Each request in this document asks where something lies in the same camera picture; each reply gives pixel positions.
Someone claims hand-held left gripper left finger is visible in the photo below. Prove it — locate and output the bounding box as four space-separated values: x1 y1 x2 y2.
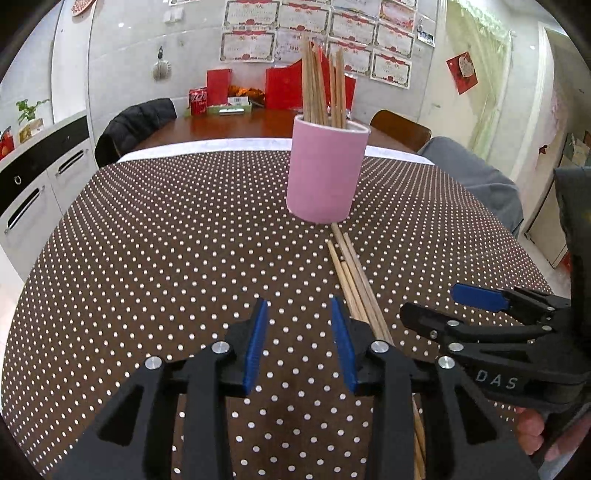
53 298 269 480

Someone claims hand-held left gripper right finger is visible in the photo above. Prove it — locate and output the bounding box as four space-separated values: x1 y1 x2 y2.
330 295 539 480

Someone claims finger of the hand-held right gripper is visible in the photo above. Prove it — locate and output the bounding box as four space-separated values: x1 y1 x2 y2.
451 283 573 325
399 302 556 366

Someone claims pile of wooden chopsticks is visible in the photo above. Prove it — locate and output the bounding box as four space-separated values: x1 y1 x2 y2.
326 224 428 480

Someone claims pink cup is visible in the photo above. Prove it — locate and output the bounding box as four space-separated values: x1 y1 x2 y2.
286 114 371 223

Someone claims bunch of chopsticks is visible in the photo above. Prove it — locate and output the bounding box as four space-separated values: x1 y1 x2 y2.
299 33 348 129

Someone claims person's right hand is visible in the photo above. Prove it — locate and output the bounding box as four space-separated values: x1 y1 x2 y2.
515 406 583 463

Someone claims brown polka dot tablecloth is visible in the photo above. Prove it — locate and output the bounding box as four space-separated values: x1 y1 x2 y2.
0 148 555 480

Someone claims wooden chair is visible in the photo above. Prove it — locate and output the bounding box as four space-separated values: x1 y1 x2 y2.
369 110 432 153

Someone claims white table cloth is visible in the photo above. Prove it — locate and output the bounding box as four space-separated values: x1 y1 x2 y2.
117 137 435 165

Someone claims light green curtain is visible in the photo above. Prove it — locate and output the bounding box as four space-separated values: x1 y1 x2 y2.
445 0 513 171

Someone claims green tray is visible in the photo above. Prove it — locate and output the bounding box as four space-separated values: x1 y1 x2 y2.
206 102 252 116

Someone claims black jacket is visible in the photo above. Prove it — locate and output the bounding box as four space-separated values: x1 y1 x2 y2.
95 98 177 168

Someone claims red gift bag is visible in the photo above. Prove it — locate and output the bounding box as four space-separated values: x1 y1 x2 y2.
265 65 358 112

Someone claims red flat box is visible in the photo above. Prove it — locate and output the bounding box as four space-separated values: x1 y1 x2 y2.
206 68 233 108

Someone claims white and black cabinet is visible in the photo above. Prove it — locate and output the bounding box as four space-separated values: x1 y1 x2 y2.
0 111 90 278

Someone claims grey hanging ornament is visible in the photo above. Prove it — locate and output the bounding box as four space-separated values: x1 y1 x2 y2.
153 44 173 81

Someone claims potted green plant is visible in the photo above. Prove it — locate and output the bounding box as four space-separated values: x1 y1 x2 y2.
16 98 51 141

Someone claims red heart wall card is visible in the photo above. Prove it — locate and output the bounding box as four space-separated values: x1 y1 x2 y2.
445 51 478 95

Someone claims wall of paper certificates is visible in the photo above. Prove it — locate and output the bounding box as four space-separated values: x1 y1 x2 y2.
168 0 437 88

